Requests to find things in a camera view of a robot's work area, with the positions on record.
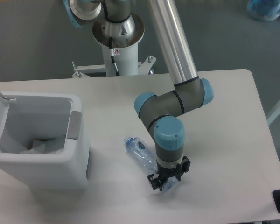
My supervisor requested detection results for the white trash can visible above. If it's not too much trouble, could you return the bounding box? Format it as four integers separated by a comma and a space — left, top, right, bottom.
0, 91, 91, 189

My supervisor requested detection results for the white pedestal base frame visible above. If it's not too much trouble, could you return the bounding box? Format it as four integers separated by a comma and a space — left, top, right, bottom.
71, 56, 157, 78

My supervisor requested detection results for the blue plastic bag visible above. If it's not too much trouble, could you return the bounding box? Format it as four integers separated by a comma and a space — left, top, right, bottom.
246, 0, 280, 22

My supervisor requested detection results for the clear plastic water bottle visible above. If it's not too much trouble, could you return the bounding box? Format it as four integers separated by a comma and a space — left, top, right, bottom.
124, 136, 182, 189

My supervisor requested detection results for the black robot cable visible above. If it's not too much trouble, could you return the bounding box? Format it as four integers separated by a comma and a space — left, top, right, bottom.
108, 36, 120, 77

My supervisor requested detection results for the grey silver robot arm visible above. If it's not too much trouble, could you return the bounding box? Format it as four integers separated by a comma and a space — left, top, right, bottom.
64, 0, 214, 191

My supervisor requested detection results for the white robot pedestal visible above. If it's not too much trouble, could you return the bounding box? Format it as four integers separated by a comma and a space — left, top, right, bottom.
92, 13, 144, 77

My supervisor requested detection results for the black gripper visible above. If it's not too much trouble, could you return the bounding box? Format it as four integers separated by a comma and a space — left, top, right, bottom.
147, 156, 191, 191

